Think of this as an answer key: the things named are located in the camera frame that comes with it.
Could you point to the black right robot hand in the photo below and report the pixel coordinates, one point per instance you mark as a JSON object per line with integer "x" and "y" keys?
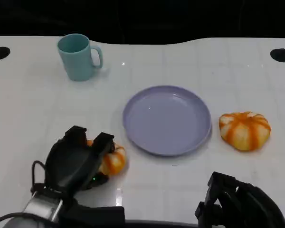
{"x": 247, "y": 206}

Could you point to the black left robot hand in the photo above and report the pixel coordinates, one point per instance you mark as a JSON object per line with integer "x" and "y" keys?
{"x": 69, "y": 166}

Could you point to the orange white toy bread roll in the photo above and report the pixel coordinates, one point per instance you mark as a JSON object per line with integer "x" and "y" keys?
{"x": 115, "y": 160}
{"x": 244, "y": 131}

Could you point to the dark grey robot torso edge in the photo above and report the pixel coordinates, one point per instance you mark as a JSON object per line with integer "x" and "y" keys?
{"x": 161, "y": 224}

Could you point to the pale green mug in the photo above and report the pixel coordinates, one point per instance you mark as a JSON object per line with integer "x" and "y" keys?
{"x": 77, "y": 63}

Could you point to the lilac plate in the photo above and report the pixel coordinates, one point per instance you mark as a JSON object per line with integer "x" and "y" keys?
{"x": 166, "y": 121}

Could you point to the black round table grommet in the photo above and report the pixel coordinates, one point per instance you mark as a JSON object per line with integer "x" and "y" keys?
{"x": 0, "y": 53}
{"x": 280, "y": 55}

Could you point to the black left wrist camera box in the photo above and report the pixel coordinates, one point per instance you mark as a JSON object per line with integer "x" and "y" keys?
{"x": 97, "y": 217}

